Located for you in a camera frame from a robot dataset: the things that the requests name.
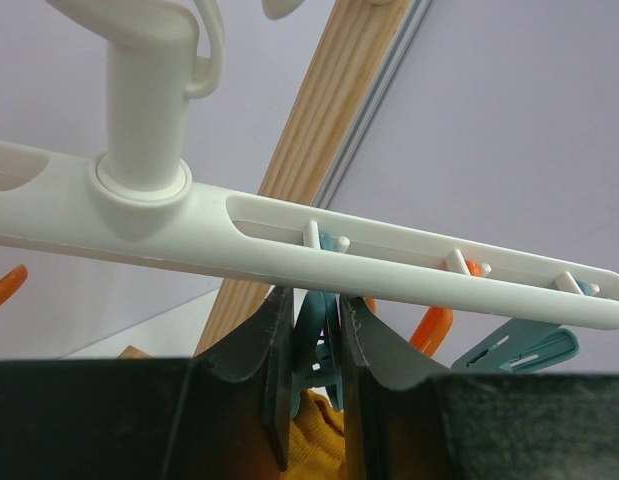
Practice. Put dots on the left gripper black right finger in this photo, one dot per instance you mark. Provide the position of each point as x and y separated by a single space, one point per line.
408 417

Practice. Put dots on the teal clip at end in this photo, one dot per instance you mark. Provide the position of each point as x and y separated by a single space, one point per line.
520 346

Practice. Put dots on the white plastic sock hanger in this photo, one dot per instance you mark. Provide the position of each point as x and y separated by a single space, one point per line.
138 204

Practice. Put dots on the orange clip right of middle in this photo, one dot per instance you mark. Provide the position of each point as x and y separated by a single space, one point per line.
435 324

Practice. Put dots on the orange clip left inner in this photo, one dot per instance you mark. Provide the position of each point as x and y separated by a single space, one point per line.
12 282

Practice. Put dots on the wooden hanger rack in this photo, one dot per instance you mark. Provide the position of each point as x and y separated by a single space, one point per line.
356 59

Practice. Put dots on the teal clip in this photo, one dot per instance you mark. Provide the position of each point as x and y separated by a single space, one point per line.
520 346
316 357

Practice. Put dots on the orange clip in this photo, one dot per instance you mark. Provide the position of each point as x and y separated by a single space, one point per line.
12 282
435 324

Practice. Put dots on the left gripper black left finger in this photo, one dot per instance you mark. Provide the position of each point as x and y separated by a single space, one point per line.
224 414

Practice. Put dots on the mustard sock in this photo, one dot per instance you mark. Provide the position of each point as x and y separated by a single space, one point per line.
316 441

